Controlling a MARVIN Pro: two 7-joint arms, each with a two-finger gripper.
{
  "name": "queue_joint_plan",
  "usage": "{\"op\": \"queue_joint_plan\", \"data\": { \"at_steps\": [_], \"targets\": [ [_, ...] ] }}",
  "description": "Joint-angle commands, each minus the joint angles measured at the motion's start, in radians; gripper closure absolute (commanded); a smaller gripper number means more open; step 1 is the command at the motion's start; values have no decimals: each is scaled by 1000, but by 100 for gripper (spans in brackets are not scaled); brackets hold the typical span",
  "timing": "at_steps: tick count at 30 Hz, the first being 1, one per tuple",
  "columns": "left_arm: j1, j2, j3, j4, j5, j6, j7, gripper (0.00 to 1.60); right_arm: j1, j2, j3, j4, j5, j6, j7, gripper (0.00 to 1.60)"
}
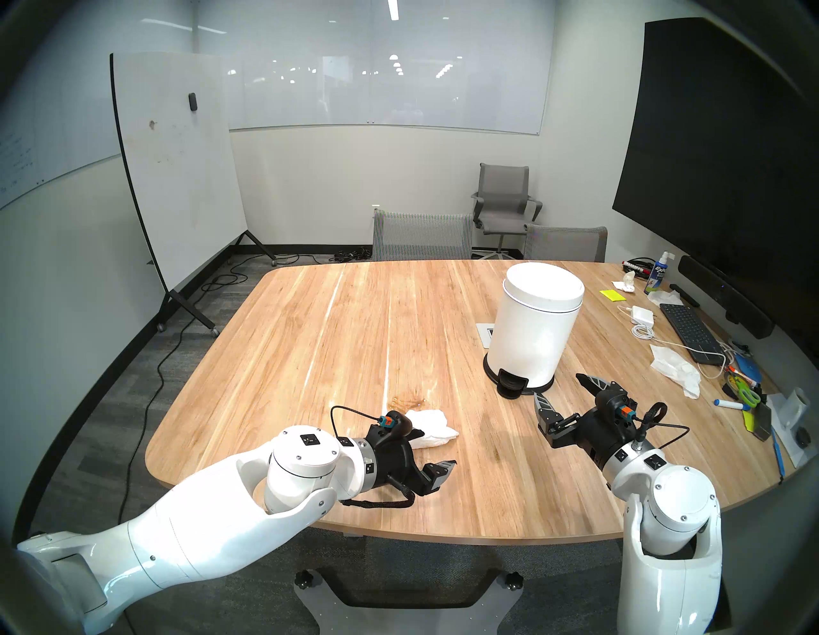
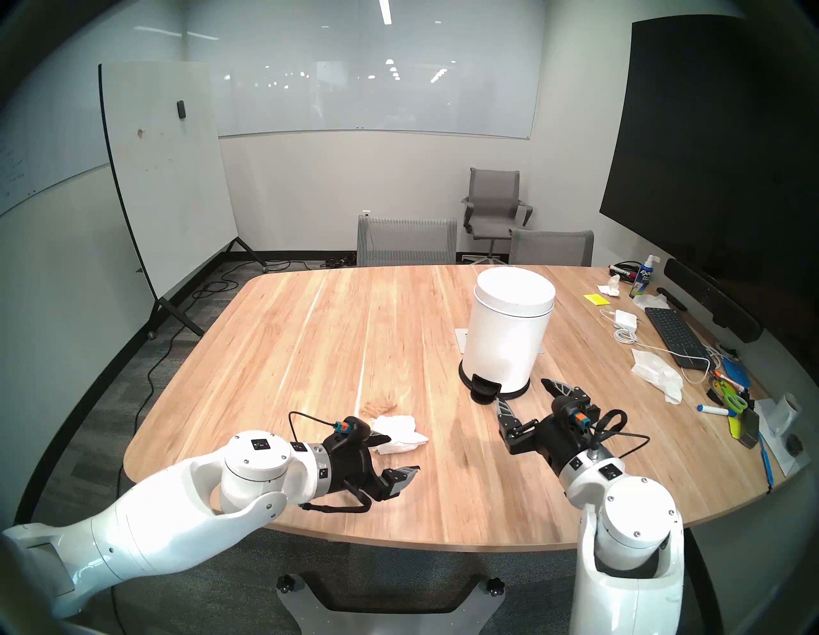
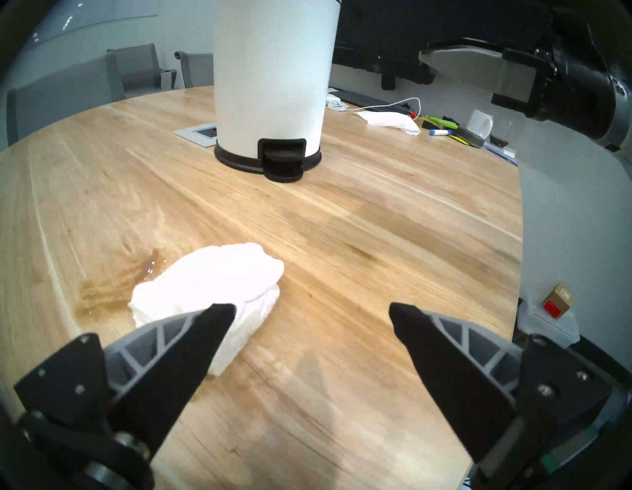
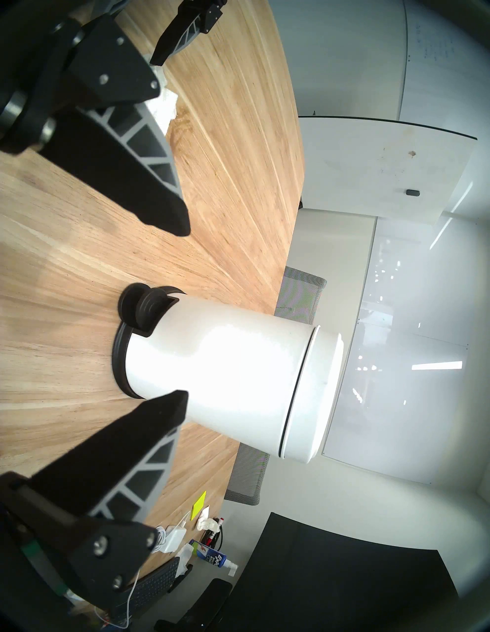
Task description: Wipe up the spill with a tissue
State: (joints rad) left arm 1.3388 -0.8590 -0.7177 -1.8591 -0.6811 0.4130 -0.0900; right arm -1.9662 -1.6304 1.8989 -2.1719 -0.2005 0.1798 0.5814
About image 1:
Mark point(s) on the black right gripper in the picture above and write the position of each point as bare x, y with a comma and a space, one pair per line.
595, 435

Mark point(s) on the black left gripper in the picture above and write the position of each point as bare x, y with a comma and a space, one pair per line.
397, 464

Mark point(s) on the white wiping tissue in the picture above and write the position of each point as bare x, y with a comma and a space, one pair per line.
435, 427

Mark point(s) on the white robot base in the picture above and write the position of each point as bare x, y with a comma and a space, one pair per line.
409, 614

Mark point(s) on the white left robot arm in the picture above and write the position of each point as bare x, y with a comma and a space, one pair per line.
192, 538

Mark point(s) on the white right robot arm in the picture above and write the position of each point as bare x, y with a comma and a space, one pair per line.
672, 512

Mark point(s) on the brown liquid spill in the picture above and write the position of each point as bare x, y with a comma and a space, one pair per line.
406, 401

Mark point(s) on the large crumpled white tissue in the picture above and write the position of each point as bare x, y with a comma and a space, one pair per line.
675, 368

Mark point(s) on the small crumpled white tissue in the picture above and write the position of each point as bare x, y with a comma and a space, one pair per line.
626, 281

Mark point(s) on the flat white tissue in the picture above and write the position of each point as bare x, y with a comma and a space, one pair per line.
665, 297

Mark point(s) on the white pedal trash can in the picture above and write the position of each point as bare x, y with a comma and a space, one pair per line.
534, 326

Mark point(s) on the grey table outlet panel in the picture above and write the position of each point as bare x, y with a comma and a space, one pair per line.
484, 334

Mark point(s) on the white power adapter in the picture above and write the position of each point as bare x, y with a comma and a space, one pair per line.
642, 315

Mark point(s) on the yellow sticky notes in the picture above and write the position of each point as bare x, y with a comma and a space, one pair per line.
613, 295

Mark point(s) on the black keyboard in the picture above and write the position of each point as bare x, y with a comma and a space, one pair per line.
691, 329

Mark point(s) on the whiteboard cleaner spray bottle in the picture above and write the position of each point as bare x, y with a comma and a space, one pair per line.
657, 278

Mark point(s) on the bundle of whiteboard markers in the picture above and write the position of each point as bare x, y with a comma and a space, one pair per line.
636, 264

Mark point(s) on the grey fabric-back chair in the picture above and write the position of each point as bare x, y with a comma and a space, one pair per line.
566, 244

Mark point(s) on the blue capped marker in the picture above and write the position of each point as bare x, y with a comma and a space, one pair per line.
729, 404

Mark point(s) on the blue flat pad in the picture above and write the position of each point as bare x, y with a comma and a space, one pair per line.
747, 370

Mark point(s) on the black video soundbar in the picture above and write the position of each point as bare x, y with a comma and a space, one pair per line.
723, 294

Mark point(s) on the black and yellow block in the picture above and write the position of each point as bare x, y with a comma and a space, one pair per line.
760, 422

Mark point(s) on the grey swivel office chair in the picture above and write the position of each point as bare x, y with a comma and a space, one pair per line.
502, 192

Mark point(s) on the blue pen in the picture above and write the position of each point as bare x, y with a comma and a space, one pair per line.
778, 454

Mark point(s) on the grey mesh-back chair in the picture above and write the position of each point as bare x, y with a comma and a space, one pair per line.
422, 237

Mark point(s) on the white mug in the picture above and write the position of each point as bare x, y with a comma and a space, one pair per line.
798, 406

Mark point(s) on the black round cap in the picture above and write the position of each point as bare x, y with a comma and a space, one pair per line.
803, 437

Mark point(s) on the rolling whiteboard on stand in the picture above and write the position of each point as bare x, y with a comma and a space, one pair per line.
179, 160

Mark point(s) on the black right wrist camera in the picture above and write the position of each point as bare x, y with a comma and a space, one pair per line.
614, 403

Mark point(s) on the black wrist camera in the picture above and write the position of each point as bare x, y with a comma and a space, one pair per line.
391, 426
614, 403

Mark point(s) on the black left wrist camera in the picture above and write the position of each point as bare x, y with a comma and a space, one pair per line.
391, 426

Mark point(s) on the large black wall screen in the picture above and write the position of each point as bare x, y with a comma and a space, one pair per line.
716, 147

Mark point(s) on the glass wall board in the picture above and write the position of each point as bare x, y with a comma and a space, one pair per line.
384, 77

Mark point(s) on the wall whiteboard with handwriting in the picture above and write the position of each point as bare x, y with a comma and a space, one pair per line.
38, 147

